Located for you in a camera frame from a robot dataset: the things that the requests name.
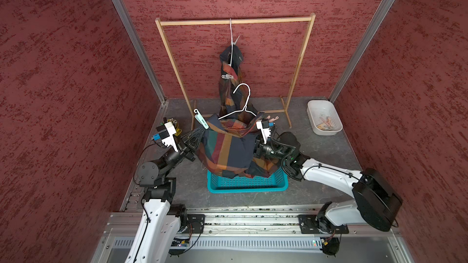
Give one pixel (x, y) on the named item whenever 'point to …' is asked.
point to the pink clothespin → (272, 120)
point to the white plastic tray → (323, 108)
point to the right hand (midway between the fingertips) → (239, 145)
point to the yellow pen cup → (175, 125)
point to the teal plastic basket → (219, 184)
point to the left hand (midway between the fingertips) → (204, 132)
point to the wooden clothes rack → (287, 107)
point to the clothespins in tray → (326, 125)
